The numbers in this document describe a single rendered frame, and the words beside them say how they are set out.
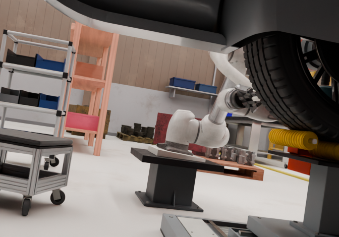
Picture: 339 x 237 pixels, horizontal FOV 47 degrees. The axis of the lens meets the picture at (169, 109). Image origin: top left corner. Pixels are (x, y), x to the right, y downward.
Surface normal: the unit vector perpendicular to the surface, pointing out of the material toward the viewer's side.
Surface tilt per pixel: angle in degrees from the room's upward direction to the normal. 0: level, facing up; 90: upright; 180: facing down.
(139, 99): 90
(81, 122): 90
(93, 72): 90
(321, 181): 90
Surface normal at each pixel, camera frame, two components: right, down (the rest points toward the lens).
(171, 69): 0.23, 0.00
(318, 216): -0.97, -0.15
